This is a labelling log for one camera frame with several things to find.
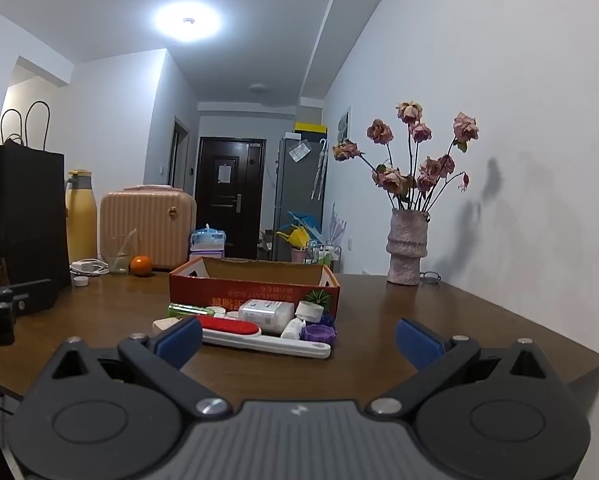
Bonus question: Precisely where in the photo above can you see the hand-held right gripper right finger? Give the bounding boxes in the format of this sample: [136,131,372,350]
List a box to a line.
[367,317,550,417]

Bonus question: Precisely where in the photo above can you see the dried pink roses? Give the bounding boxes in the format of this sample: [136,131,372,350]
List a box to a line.
[332,101,480,212]

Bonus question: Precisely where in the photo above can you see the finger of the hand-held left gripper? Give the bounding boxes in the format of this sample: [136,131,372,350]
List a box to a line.
[0,279,58,317]

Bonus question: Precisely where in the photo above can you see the yellow thermos jug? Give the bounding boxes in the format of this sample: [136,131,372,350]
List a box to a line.
[65,170,98,266]

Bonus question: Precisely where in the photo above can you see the small white squeeze bottle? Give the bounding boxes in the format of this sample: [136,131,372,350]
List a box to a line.
[280,317,305,341]

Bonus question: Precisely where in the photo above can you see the white trolley with bottles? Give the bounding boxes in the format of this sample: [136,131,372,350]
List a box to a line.
[307,241,341,267]

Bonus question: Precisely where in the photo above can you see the wall picture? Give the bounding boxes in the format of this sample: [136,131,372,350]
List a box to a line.
[338,106,353,146]

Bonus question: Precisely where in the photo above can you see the pink ribbed suitcase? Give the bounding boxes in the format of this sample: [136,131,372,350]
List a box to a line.
[100,185,197,271]

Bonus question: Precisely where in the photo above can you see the white tape roll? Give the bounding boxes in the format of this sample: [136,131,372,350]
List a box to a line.
[295,301,326,325]

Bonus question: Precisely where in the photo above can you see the hanging folded umbrella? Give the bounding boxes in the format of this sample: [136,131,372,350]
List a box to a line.
[311,138,329,202]

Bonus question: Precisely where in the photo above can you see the grey interior door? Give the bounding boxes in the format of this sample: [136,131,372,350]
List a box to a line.
[168,116,191,191]

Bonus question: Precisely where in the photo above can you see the cardboard box on floor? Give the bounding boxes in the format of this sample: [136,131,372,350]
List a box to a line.
[256,230,275,261]

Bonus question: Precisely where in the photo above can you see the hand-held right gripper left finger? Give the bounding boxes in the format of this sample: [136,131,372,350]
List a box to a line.
[52,316,232,418]

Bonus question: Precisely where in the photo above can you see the pink textured vase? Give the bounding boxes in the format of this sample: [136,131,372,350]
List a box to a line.
[386,208,431,286]

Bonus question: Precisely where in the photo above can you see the dark brown entrance door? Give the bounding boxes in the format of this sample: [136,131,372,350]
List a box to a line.
[195,136,268,261]

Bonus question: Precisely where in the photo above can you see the white charger with cable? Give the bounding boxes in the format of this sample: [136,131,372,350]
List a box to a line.
[70,258,111,277]

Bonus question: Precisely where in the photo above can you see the white pill bottle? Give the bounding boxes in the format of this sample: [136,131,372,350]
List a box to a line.
[238,299,296,336]

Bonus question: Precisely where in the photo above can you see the blue wet wipes pack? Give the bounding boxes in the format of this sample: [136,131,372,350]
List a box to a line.
[189,224,227,261]

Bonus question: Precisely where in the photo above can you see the red and white lint brush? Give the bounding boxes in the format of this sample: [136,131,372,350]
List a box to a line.
[194,315,333,359]

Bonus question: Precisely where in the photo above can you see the bright round ceiling light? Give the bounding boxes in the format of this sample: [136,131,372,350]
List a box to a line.
[152,1,223,45]

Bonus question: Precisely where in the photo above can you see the green tube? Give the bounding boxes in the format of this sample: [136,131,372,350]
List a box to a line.
[168,303,227,319]

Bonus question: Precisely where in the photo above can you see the blue plastic rack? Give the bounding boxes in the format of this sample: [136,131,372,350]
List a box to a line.
[286,210,323,241]

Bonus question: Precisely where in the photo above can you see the clear glass with straw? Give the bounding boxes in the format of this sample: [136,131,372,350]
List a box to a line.
[103,228,139,275]

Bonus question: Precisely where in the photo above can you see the black paper bag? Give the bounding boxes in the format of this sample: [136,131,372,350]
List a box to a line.
[0,101,72,311]

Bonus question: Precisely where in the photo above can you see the purple round lid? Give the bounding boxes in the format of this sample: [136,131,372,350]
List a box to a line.
[301,324,338,345]

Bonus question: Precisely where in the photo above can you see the purple wall hooks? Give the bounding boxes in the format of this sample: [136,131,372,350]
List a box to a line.
[329,203,347,246]

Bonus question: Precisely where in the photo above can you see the grey refrigerator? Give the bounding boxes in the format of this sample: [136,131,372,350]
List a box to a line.
[272,132,327,263]

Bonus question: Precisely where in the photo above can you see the yellow watering can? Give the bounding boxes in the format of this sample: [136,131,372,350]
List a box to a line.
[276,225,311,250]

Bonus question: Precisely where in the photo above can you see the red cardboard box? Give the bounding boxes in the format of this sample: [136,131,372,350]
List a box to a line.
[168,256,341,326]

